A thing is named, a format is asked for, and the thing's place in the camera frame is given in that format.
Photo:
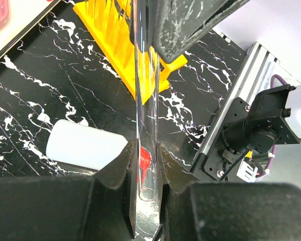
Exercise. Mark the glass test tube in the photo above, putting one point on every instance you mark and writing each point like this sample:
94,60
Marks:
122,49
147,74
95,10

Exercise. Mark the yellow test tube rack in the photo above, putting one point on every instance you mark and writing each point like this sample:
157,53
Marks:
108,23

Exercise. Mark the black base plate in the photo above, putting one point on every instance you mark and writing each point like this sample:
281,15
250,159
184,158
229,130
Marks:
230,150

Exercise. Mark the strawberry print tray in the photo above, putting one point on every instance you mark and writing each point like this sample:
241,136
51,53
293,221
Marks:
23,16

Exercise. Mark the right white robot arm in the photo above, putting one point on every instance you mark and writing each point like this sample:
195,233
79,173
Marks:
274,117

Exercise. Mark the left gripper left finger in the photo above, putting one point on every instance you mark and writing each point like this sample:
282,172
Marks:
97,207

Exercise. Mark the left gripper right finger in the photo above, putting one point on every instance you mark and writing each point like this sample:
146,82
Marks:
191,209

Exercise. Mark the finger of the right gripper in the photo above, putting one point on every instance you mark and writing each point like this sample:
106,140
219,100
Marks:
180,24

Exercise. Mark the white wash bottle red cap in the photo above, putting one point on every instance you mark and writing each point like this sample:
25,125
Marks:
110,154

